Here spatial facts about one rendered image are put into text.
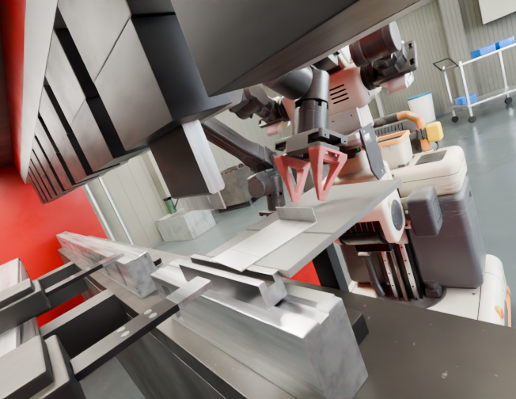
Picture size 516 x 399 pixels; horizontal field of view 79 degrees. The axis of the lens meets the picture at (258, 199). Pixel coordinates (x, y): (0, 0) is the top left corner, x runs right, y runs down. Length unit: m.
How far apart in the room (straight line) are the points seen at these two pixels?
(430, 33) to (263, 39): 8.06
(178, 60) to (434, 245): 1.25
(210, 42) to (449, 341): 0.36
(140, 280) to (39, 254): 1.73
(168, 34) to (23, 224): 2.25
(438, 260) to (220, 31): 1.32
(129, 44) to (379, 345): 0.39
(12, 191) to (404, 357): 2.36
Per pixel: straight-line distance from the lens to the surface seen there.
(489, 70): 8.14
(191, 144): 0.32
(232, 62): 0.19
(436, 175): 1.28
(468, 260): 1.41
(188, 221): 4.62
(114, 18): 0.31
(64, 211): 2.50
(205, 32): 0.21
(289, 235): 0.42
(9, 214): 2.48
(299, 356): 0.32
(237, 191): 5.16
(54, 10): 0.46
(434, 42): 8.20
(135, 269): 0.80
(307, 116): 0.50
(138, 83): 0.30
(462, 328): 0.42
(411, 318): 0.44
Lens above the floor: 1.15
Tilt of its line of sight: 12 degrees down
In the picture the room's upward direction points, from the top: 21 degrees counter-clockwise
